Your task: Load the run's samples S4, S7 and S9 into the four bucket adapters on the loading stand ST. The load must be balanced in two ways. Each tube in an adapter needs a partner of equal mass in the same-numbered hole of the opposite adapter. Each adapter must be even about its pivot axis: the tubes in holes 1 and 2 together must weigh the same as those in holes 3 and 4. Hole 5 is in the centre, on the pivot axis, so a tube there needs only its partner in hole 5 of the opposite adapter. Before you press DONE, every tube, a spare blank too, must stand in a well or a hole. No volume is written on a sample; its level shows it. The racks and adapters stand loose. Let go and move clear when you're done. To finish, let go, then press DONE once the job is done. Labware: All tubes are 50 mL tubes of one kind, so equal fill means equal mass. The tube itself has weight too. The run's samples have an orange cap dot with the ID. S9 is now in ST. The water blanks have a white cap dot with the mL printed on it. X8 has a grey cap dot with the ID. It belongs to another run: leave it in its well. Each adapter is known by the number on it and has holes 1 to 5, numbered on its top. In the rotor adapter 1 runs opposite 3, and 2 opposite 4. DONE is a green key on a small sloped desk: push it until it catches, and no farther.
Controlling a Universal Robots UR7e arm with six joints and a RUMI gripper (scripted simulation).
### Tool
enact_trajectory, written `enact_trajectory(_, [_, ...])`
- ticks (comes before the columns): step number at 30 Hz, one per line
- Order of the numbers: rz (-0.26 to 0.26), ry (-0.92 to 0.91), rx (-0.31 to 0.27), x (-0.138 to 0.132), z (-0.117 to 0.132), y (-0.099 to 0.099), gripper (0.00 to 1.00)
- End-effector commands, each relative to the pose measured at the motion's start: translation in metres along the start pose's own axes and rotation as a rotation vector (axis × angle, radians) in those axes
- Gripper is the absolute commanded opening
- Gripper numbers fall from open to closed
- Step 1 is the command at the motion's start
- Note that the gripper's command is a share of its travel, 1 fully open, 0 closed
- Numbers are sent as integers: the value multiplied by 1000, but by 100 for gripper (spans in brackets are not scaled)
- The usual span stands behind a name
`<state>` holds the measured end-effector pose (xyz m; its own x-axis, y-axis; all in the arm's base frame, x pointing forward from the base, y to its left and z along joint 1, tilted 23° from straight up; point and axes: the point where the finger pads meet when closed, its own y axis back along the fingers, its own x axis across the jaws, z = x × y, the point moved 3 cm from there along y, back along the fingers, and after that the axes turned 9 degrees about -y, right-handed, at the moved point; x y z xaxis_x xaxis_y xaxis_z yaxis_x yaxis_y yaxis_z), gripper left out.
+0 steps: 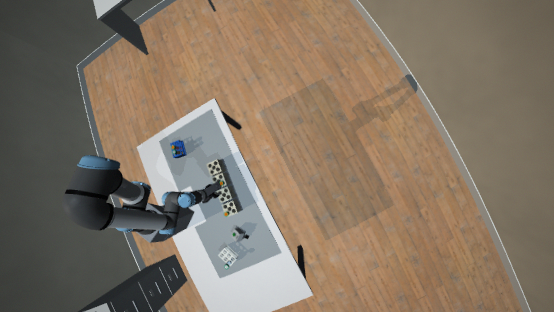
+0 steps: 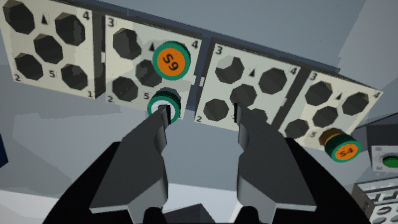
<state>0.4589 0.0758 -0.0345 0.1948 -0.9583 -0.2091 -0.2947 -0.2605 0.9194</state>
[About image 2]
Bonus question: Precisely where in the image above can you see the white bucket adapter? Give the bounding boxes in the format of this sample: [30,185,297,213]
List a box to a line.
[0,0,127,99]
[194,37,300,132]
[106,15,202,119]

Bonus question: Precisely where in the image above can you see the beige bucket adapter with numbered holes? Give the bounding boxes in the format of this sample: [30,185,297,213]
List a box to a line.
[271,56,383,151]

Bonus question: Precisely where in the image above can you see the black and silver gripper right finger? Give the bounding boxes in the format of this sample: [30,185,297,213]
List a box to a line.
[234,102,371,224]

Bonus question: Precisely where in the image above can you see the blue tube rack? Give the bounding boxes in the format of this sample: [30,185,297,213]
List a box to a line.
[0,134,8,168]

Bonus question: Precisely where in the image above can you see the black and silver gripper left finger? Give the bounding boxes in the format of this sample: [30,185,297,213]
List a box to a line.
[42,104,171,224]

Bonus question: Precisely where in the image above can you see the green-capped tube with white cap dot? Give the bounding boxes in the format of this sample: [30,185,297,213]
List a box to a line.
[147,87,181,124]

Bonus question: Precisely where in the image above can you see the grey tube rack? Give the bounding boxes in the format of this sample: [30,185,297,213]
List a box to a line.
[351,176,398,224]

